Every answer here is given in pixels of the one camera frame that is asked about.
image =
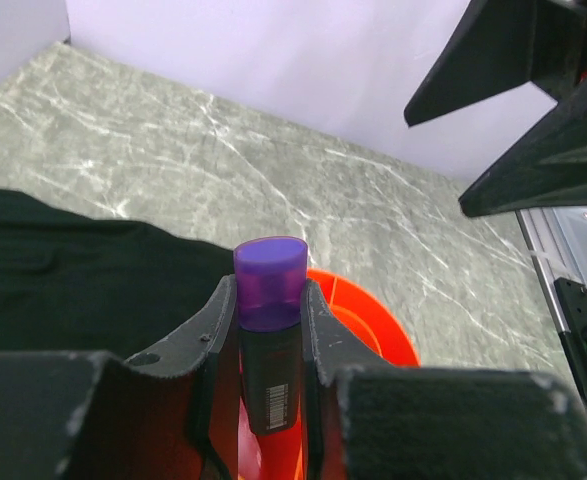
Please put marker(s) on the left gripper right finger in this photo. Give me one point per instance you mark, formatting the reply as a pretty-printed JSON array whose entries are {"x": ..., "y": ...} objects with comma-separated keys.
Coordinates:
[{"x": 489, "y": 424}]

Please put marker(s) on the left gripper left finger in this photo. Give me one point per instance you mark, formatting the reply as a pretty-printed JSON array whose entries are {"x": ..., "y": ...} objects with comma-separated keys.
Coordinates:
[{"x": 170, "y": 411}]

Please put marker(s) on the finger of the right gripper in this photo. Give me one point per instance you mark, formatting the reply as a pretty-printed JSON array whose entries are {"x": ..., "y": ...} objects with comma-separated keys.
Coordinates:
[
  {"x": 547, "y": 167},
  {"x": 499, "y": 45}
]

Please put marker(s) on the orange round pen holder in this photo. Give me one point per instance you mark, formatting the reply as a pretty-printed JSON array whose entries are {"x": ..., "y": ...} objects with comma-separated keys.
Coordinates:
[{"x": 345, "y": 427}]

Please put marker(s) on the purple cap black highlighter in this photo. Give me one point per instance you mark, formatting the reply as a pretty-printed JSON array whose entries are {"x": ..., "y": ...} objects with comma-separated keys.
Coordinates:
[{"x": 270, "y": 276}]

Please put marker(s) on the black folded cloth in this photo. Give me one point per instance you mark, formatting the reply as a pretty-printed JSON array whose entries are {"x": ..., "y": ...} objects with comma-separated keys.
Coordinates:
[{"x": 68, "y": 282}]

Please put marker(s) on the aluminium rail frame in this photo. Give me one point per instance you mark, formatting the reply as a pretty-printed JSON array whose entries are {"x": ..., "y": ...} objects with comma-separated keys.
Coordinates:
[{"x": 557, "y": 242}]

